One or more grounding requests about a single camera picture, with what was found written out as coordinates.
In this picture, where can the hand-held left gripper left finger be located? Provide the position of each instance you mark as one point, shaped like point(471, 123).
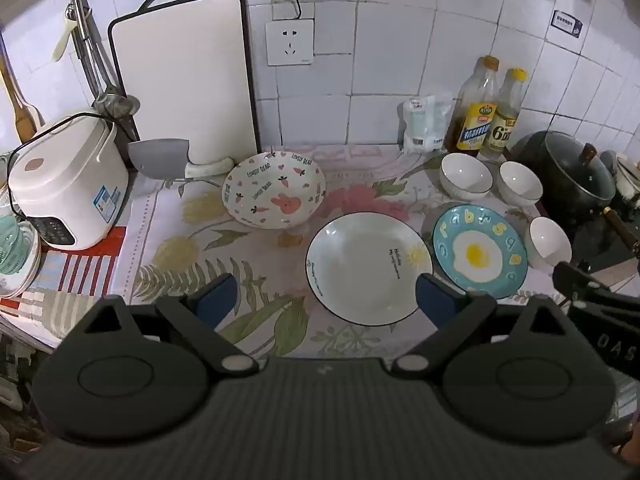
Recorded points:
point(217, 301)

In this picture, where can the clear vinegar bottle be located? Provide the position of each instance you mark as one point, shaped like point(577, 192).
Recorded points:
point(505, 120)

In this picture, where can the white wall socket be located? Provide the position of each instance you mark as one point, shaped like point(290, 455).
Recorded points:
point(290, 42)

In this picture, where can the white plate black rim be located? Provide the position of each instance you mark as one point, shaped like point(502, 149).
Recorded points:
point(365, 265)

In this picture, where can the small white bowl black rim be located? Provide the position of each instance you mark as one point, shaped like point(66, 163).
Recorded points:
point(520, 182)
point(549, 241)

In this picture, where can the metal ladle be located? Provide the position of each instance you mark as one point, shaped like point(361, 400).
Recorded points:
point(117, 105)

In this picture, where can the stacked plates at left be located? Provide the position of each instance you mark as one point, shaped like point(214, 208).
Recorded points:
point(17, 255)

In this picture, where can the plastic salt bag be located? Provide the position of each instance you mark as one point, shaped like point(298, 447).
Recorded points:
point(425, 125)

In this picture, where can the wall sticker label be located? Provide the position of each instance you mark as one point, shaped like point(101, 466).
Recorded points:
point(568, 23)

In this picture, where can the floral tablecloth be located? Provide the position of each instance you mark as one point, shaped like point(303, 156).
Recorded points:
point(210, 240)

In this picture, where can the large white bowl grey rim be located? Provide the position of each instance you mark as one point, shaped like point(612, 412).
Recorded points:
point(465, 175)

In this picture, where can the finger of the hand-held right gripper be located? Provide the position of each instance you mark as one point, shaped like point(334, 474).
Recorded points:
point(575, 277)

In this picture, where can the cooking oil bottle yellow label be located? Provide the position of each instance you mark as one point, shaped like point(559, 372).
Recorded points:
point(475, 115)

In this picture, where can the white rice paddle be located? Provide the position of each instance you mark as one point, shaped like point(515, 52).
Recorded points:
point(65, 35)

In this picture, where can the blue fried egg plate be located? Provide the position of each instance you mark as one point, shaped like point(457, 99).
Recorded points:
point(480, 252)

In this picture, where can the pot with wooden knob lid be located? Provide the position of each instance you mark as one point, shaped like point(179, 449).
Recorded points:
point(629, 175)

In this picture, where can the red striped cloth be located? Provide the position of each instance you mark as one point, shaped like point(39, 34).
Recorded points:
point(75, 280)

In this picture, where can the white rice cooker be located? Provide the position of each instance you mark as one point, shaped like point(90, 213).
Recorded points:
point(70, 185)

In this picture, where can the black gas stove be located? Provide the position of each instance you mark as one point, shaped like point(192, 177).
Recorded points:
point(597, 252)

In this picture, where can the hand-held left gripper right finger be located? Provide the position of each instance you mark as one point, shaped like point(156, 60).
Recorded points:
point(434, 301)

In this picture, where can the wooden spatula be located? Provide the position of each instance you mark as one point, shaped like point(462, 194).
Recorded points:
point(22, 115)

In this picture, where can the glass wok lid brown knob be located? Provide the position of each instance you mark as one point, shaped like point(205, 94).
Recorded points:
point(580, 170)

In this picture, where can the white cutting board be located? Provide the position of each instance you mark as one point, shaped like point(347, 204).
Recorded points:
point(182, 80)

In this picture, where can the bunny print plate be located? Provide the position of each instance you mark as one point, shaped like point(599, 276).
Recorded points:
point(272, 190)

